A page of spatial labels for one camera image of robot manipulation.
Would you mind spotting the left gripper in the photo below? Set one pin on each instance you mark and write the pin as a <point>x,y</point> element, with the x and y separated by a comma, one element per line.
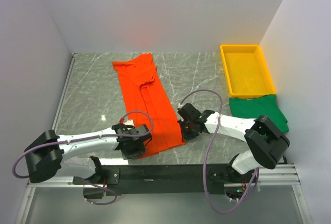
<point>140,149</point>

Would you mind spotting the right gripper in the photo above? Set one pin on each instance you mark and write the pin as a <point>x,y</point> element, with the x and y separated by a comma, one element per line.
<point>186,136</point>

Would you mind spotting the orange t shirt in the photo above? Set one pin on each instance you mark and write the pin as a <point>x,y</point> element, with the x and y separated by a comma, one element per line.
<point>142,91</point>

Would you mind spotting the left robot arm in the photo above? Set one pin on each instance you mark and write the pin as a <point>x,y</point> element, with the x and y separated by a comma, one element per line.
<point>50,155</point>

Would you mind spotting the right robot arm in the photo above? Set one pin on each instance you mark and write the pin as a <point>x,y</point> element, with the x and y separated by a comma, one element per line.
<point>267,143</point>

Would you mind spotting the black base beam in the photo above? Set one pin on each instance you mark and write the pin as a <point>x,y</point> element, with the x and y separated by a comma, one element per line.
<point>144,179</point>

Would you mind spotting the yellow plastic bin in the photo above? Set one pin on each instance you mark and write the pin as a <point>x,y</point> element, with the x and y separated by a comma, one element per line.
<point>246,71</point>

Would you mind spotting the folded green t shirt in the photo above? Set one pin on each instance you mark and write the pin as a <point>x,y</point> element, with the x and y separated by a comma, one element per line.
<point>254,107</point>

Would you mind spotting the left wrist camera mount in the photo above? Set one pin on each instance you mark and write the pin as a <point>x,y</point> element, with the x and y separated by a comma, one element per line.
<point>124,121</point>

